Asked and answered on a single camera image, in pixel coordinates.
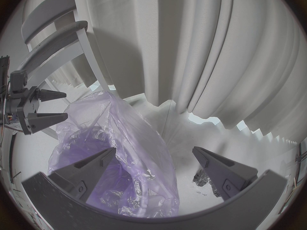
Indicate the black plastic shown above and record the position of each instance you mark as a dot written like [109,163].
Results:
[200,178]

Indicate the grey padded white chair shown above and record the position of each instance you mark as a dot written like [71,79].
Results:
[48,45]

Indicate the white trash bin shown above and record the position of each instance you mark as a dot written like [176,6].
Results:
[146,200]

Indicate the clear printed wrapper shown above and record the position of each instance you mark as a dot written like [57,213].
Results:
[206,188]

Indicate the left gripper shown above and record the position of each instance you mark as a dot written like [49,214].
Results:
[26,104]

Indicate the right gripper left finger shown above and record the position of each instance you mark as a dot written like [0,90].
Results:
[88,174]

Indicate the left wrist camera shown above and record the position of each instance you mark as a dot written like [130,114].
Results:
[18,79]

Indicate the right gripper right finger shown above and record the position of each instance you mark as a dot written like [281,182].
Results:
[220,174]

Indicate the purple plastic bag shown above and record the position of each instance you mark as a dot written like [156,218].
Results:
[134,140]

